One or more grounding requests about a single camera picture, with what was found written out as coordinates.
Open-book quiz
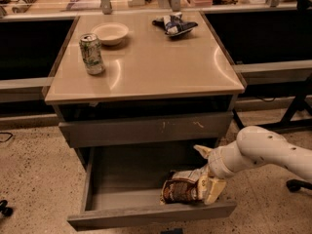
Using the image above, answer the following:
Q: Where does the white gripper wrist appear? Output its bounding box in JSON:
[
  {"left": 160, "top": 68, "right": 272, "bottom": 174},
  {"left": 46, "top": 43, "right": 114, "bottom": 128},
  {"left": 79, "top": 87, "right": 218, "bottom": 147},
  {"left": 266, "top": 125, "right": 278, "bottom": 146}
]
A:
[{"left": 193, "top": 144, "right": 244, "bottom": 205}]

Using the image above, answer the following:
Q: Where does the brown chip bag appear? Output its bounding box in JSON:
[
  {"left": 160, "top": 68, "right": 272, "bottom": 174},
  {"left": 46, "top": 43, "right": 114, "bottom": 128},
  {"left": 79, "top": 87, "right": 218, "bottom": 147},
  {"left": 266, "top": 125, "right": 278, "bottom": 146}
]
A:
[{"left": 160, "top": 169, "right": 208, "bottom": 204}]

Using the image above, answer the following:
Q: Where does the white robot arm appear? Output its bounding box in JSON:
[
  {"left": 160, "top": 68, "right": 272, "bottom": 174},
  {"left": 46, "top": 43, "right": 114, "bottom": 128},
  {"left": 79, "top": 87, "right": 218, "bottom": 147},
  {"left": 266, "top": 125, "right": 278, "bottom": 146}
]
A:
[{"left": 194, "top": 126, "right": 312, "bottom": 205}]

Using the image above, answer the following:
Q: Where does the open middle drawer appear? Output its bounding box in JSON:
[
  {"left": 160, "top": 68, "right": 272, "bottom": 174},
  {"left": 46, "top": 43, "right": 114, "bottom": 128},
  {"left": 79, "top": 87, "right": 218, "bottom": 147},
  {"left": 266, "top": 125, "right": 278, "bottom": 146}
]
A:
[{"left": 67, "top": 140, "right": 236, "bottom": 231}]

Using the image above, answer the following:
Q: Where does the grey drawer cabinet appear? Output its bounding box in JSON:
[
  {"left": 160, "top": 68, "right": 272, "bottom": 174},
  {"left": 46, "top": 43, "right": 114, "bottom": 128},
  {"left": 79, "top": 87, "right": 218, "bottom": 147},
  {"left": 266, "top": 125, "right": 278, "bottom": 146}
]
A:
[{"left": 45, "top": 11, "right": 246, "bottom": 171}]

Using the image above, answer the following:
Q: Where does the closed top drawer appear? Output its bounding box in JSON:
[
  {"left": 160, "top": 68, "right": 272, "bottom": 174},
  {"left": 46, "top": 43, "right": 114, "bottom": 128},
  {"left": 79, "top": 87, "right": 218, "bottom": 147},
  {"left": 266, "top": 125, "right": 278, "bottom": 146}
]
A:
[{"left": 58, "top": 112, "right": 232, "bottom": 148}]

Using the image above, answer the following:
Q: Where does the blue chip bag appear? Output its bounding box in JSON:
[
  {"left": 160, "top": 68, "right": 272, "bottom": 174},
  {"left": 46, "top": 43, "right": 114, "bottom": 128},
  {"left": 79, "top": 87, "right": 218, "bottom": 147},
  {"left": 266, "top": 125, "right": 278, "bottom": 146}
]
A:
[{"left": 152, "top": 13, "right": 198, "bottom": 37}]

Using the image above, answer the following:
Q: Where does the black chair caster base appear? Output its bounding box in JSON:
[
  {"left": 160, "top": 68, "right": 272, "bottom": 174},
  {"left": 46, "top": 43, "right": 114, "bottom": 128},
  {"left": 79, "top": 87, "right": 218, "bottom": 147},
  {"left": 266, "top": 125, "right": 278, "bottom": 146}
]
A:
[{"left": 286, "top": 179, "right": 312, "bottom": 192}]

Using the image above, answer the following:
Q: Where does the white bowl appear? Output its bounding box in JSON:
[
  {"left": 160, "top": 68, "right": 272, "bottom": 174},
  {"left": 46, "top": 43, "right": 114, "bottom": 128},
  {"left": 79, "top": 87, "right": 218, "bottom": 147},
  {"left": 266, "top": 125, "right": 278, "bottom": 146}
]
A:
[{"left": 92, "top": 22, "right": 129, "bottom": 46}]

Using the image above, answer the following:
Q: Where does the green soda can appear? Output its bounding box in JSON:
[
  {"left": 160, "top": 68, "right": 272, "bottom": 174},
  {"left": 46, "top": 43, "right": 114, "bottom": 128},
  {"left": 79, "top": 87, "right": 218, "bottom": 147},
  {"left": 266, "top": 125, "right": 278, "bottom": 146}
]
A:
[{"left": 79, "top": 33, "right": 104, "bottom": 75}]

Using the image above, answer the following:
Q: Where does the black caster wheel left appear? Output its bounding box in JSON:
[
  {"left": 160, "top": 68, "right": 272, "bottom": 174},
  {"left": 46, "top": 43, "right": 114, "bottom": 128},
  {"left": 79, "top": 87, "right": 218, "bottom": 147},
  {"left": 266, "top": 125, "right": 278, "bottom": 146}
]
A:
[{"left": 0, "top": 200, "right": 13, "bottom": 216}]

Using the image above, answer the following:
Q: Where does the black table leg frame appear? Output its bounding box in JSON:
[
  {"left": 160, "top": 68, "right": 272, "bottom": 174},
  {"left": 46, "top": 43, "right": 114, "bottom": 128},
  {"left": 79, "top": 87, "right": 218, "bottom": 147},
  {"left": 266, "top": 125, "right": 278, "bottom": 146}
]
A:
[{"left": 233, "top": 78, "right": 312, "bottom": 133}]

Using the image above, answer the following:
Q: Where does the black floor cable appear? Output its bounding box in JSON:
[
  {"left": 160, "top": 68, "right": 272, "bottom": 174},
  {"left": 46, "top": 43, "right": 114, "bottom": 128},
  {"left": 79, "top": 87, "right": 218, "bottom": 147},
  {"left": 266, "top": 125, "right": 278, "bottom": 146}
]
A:
[{"left": 0, "top": 132, "right": 15, "bottom": 144}]

